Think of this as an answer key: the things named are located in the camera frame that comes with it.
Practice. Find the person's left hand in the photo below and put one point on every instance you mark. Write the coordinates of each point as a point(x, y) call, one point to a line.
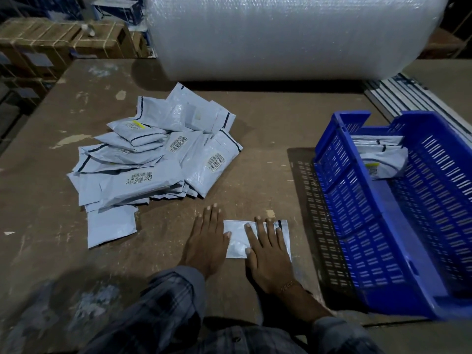
point(205, 246)

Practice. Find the person's right hand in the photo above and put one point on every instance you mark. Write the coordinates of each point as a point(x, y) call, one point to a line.
point(269, 259)

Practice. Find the person's right middle finger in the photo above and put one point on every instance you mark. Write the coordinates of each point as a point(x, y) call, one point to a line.
point(261, 232)

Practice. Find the person's left little finger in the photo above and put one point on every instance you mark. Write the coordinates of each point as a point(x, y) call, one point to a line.
point(197, 226)

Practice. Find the person's right little finger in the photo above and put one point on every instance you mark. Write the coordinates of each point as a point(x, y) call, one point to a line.
point(281, 237)

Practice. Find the person's left thumb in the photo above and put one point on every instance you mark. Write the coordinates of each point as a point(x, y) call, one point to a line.
point(227, 241)

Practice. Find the person's right thumb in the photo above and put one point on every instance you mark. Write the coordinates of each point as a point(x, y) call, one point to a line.
point(248, 254)

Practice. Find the person's left middle finger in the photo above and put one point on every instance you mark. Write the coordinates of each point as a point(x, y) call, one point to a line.
point(214, 219)

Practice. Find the white mailer packet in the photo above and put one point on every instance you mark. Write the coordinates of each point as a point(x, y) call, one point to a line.
point(236, 241)

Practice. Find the person's left forearm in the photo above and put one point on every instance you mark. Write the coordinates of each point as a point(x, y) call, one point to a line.
point(162, 309)

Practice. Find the person's right forearm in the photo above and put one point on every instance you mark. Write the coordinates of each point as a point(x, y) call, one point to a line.
point(313, 313)

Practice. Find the pile of grey mailer bags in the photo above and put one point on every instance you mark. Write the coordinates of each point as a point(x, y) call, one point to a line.
point(147, 169)

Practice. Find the grey plaid shirt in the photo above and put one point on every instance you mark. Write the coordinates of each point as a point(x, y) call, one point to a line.
point(250, 341)

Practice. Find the blue plastic crate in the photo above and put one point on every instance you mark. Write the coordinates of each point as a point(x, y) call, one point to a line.
point(372, 232)

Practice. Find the grey mailer bag yellow sticker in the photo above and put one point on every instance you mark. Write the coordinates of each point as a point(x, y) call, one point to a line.
point(387, 164)

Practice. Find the stack of white striped boards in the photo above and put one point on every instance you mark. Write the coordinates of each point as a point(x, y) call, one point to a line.
point(402, 93)

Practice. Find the small brown cardboard box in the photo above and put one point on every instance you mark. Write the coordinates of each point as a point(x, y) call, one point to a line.
point(140, 44)

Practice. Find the large bubble wrap roll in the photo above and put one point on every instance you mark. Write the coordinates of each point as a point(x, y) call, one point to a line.
point(295, 36)

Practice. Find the small white bottle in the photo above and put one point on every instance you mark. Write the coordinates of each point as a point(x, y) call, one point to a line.
point(90, 30)

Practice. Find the blue and white carton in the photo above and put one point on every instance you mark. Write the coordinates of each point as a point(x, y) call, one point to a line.
point(118, 10)

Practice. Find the plain brown cardboard box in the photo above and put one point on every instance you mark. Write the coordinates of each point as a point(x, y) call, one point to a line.
point(440, 44)

